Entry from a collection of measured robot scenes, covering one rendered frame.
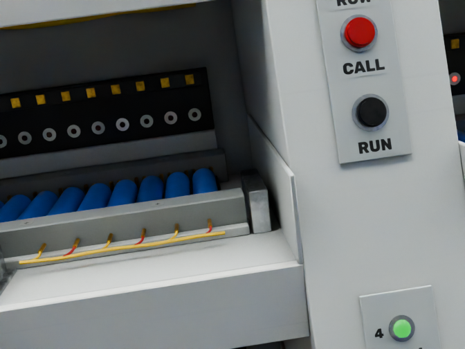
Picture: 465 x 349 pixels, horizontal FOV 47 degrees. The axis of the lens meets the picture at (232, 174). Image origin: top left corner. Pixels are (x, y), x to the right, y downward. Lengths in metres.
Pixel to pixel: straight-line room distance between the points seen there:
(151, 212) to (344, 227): 0.12
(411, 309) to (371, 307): 0.02
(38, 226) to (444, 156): 0.24
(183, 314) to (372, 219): 0.11
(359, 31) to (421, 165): 0.08
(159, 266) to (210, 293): 0.04
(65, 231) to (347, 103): 0.18
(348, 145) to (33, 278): 0.19
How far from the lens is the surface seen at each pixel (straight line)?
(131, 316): 0.30
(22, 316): 0.31
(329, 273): 0.30
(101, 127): 0.47
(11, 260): 0.36
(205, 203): 0.33
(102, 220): 0.34
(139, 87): 0.46
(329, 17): 0.31
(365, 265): 0.30
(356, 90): 0.30
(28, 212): 0.39
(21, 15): 0.33
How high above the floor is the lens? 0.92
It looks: level
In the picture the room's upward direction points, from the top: 8 degrees counter-clockwise
